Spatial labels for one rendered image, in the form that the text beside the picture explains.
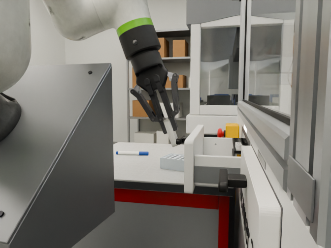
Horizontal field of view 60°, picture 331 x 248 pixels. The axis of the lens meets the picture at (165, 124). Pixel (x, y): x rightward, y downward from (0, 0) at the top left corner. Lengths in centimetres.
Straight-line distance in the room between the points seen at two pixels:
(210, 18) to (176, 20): 362
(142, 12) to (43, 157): 41
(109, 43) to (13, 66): 516
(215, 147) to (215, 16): 87
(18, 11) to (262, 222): 33
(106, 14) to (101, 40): 487
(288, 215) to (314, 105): 9
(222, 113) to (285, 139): 127
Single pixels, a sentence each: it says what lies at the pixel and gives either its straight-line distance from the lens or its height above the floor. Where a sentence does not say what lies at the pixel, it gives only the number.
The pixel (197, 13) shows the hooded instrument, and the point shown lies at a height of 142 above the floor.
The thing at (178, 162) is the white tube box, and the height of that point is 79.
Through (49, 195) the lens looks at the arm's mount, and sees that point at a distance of 48.
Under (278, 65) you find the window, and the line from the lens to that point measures 40.
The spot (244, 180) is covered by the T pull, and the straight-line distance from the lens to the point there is 39.
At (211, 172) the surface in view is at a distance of 59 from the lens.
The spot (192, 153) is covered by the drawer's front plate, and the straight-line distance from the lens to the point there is 57.
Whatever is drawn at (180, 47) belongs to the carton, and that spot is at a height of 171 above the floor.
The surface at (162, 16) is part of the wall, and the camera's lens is 524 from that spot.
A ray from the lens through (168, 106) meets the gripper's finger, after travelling 70.
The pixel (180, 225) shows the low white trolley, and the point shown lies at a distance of 91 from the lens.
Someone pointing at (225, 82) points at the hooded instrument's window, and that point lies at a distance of 152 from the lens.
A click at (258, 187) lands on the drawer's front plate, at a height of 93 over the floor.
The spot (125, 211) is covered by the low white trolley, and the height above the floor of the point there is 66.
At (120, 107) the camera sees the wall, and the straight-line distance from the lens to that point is 536.
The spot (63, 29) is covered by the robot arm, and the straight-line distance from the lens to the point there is 75.
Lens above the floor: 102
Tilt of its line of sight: 6 degrees down
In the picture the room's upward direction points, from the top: straight up
